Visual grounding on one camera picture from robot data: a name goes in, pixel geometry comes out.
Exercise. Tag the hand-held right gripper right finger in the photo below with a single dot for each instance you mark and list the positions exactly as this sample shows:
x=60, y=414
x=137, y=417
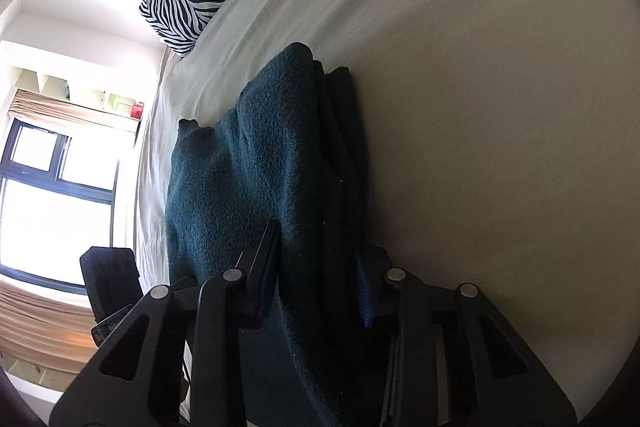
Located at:
x=364, y=302

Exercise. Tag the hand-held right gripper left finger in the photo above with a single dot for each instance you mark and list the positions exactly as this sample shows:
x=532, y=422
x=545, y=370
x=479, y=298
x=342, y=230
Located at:
x=265, y=257

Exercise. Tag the dark teal knit sweater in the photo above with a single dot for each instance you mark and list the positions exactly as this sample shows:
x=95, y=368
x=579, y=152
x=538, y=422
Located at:
x=280, y=147

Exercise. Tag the tan striped cloth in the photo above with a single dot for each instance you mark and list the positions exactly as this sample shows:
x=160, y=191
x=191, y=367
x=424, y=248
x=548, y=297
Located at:
x=45, y=332

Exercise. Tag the black framed window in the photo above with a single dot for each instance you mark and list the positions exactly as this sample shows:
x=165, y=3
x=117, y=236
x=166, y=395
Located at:
x=55, y=207

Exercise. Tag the red container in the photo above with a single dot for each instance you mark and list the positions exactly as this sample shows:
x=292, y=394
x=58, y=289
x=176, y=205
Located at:
x=137, y=111

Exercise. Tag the beige window blind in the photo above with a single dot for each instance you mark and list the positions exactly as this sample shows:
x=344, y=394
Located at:
x=75, y=112

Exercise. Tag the green container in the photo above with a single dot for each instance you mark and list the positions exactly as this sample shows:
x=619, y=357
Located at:
x=116, y=103

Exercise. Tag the white cubby shelf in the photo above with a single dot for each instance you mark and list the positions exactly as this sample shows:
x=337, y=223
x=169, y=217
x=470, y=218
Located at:
x=45, y=84

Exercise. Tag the beige bed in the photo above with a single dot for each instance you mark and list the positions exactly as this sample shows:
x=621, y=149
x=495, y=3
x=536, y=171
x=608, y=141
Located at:
x=475, y=107

